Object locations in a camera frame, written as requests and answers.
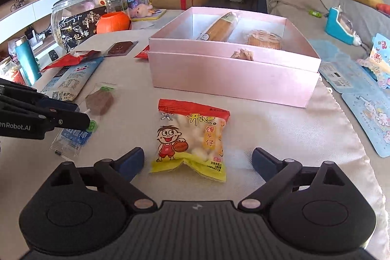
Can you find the pink cardboard box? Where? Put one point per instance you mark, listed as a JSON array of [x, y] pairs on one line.
[[228, 80]]

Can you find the red yellow cartoon snack packet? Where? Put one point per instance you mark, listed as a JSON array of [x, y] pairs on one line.
[[189, 138]]

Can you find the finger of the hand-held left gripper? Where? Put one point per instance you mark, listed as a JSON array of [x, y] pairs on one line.
[[65, 106], [76, 123]]

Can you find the small bicycle model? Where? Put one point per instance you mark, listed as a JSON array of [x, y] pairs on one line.
[[17, 5]]

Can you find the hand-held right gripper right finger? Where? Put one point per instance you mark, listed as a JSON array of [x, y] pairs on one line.
[[262, 162]]

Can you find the small green toy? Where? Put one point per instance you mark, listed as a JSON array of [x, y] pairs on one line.
[[315, 13]]

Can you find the blue snack bag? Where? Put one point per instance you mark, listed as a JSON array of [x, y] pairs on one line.
[[70, 77]]

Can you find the large glass jar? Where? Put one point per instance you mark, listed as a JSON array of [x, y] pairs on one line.
[[65, 10]]

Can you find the blue unicorn sticker card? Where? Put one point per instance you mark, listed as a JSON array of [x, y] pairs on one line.
[[370, 120]]

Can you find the colourful sticker card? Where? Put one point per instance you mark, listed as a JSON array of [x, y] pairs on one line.
[[379, 59]]

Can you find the yellow booklet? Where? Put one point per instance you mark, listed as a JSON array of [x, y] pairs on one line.
[[157, 14]]

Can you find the white tablecloth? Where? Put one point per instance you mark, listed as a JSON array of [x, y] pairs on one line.
[[274, 132]]

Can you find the orange pillow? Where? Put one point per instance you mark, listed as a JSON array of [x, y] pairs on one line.
[[384, 8]]

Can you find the white side table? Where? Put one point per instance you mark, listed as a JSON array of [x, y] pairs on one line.
[[146, 25]]

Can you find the clear cracker packet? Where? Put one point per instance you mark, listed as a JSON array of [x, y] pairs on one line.
[[263, 39]]

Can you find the bear print biscuit pack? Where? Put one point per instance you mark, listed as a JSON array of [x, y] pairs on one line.
[[219, 28]]

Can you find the grey sofa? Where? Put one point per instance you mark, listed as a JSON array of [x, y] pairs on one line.
[[289, 1]]

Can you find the brown candy clear packet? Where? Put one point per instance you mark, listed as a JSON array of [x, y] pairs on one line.
[[99, 101]]

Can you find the red label glass jar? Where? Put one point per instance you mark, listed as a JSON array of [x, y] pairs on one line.
[[9, 71]]

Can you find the teal toy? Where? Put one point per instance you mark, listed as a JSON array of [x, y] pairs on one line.
[[335, 25]]

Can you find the black plum bag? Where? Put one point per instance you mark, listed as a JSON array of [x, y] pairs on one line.
[[79, 28]]

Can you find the pink plush toy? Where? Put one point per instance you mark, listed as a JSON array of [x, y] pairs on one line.
[[141, 10]]

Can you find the large red snack packet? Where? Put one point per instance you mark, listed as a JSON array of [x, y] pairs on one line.
[[61, 63]]

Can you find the black remote control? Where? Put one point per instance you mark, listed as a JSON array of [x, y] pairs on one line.
[[53, 55]]

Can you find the small red snack packet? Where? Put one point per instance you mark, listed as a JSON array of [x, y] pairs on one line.
[[143, 53]]

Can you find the clear packet with blue label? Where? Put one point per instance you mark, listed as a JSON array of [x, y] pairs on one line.
[[73, 142]]

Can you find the white television cabinet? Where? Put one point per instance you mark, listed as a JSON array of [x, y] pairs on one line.
[[42, 10]]

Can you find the teal thermos bottle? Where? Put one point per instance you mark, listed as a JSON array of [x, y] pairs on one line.
[[27, 62]]

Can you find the small beige bow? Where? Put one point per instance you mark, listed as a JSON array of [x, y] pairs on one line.
[[242, 54]]

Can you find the orange pumpkin container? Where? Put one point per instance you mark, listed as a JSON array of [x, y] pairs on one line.
[[112, 23]]

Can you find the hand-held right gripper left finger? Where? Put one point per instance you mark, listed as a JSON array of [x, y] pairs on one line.
[[134, 158]]

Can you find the dark brown chocolate packet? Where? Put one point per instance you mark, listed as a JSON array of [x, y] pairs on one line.
[[120, 48]]

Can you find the light blue sticker card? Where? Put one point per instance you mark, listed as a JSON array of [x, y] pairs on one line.
[[335, 71]]

